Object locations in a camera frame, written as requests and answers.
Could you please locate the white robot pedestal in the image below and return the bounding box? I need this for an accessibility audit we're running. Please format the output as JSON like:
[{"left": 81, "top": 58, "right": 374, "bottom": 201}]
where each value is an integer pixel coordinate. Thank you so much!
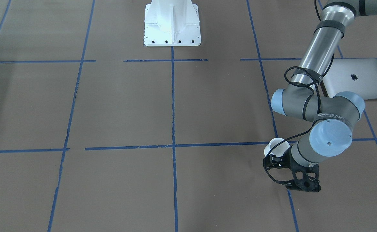
[{"left": 143, "top": 0, "right": 202, "bottom": 47}]

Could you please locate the grey closed laptop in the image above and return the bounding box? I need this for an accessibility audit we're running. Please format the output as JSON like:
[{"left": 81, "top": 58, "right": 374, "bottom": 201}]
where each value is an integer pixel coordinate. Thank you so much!
[{"left": 322, "top": 58, "right": 377, "bottom": 100}]

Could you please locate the white cup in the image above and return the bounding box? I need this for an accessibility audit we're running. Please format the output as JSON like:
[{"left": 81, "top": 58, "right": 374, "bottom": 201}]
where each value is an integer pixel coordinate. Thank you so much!
[{"left": 264, "top": 138, "right": 291, "bottom": 158}]

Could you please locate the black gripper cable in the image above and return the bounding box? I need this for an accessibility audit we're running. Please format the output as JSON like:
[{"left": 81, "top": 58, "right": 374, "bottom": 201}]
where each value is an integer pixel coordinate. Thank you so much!
[{"left": 265, "top": 66, "right": 324, "bottom": 186}]

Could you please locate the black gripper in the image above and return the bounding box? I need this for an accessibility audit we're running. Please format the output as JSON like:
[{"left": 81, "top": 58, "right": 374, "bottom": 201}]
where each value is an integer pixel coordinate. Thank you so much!
[{"left": 263, "top": 150, "right": 294, "bottom": 169}]

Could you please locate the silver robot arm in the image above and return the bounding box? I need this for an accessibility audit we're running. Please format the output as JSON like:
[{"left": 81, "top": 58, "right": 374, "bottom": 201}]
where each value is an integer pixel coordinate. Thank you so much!
[{"left": 263, "top": 0, "right": 377, "bottom": 170}]

